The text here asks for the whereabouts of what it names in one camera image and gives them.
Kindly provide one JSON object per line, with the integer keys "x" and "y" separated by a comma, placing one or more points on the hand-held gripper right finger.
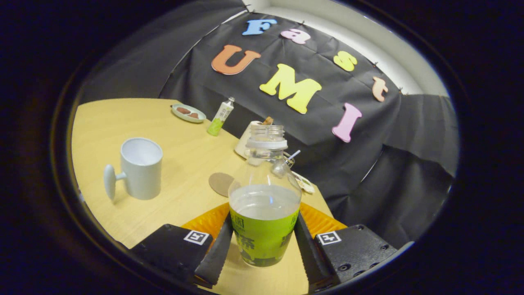
{"x": 313, "y": 262}

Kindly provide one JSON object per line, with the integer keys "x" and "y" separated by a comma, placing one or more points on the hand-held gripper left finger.
{"x": 217, "y": 254}

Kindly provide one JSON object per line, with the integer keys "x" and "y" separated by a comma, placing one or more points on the clear juice bottle green label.
{"x": 264, "y": 241}

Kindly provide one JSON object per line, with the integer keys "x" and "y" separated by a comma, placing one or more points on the round brown coaster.
{"x": 220, "y": 183}

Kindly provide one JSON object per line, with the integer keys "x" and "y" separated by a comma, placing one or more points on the white cup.
{"x": 141, "y": 176}

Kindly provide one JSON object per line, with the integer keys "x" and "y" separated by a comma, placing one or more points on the small capped green tea bottle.
{"x": 220, "y": 119}

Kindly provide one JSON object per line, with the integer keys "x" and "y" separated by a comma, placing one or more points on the white divided dish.
{"x": 305, "y": 184}

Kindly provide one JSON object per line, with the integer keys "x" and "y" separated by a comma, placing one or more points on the black backdrop cloth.
{"x": 327, "y": 164}

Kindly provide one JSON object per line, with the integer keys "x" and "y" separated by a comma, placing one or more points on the white straw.
{"x": 294, "y": 154}

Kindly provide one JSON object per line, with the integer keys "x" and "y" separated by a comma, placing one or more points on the white toaster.
{"x": 242, "y": 143}

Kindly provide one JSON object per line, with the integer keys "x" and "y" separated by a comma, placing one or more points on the pale green plate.
{"x": 186, "y": 118}

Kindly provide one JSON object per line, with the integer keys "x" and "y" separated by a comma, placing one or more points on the brown bread slice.
{"x": 268, "y": 121}

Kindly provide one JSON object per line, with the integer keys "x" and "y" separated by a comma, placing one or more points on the wooden table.
{"x": 123, "y": 119}

